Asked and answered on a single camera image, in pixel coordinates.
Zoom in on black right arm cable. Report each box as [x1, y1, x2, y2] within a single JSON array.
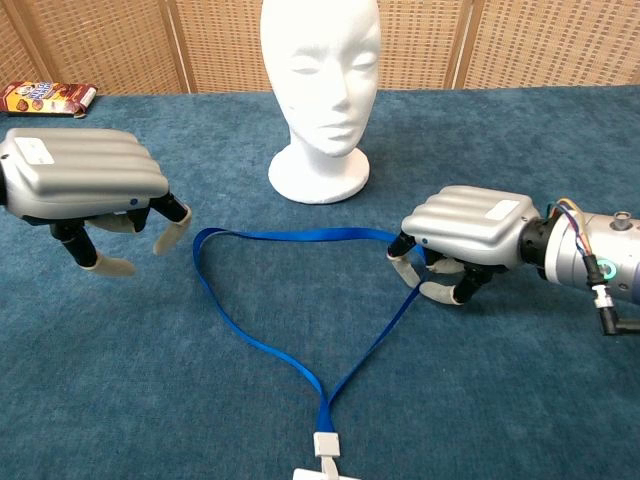
[[588, 254, 640, 336]]

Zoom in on rattan folding screen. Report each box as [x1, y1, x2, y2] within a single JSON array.
[[0, 0, 640, 96]]

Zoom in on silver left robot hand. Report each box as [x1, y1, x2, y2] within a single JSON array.
[[0, 127, 193, 277]]

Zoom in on blue lanyard with badge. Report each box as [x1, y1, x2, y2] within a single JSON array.
[[192, 227, 429, 480]]

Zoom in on teal table cloth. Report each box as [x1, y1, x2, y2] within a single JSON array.
[[0, 85, 640, 480]]

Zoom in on white foam mannequin head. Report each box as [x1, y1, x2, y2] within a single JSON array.
[[259, 0, 382, 205]]

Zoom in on brown cookie box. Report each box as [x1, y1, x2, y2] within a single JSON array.
[[0, 81, 99, 120]]

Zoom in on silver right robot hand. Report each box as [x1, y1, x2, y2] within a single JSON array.
[[385, 185, 542, 306]]

